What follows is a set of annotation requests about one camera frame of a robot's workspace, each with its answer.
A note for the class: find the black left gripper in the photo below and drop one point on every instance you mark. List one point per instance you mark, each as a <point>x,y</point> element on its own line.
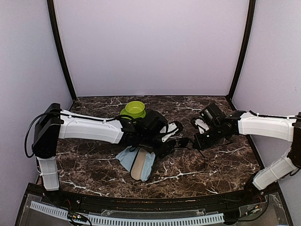
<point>164,151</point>

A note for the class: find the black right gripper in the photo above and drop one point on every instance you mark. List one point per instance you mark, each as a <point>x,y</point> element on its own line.
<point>201,144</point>

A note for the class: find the black sunglasses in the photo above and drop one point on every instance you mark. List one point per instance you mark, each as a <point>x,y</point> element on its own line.
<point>184,143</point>

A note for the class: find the light blue cloth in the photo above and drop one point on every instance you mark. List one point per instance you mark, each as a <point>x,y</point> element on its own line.
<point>126,157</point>
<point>147,166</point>

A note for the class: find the black checkered glasses case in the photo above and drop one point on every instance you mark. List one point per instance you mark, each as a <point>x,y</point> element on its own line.
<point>142,166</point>

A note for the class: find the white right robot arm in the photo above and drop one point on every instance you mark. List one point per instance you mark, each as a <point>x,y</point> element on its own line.
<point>214,125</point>

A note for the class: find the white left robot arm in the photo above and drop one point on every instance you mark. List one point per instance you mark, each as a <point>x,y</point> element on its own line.
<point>143,136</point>

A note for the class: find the green plastic bowl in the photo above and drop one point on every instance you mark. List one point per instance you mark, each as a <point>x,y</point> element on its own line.
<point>135,108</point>

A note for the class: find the green plastic plate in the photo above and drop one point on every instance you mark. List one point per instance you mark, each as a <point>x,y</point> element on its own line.
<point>125,112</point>

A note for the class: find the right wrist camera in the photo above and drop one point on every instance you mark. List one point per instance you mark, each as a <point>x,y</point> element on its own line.
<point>199,124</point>

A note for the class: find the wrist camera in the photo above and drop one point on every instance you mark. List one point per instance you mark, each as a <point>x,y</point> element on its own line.
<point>172,129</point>
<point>199,124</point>

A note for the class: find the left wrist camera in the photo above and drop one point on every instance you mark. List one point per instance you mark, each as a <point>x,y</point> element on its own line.
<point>172,129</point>

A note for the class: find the white slotted cable duct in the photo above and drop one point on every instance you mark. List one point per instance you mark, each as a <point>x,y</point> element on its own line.
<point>126,218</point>

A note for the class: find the right black frame post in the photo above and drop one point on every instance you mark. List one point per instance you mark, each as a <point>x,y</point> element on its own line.
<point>243,49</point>

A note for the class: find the black frame post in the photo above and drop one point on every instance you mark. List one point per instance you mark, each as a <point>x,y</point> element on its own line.
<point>243,49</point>
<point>59,48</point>

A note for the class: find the left black frame post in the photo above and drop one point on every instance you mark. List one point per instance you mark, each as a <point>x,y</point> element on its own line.
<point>59,48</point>

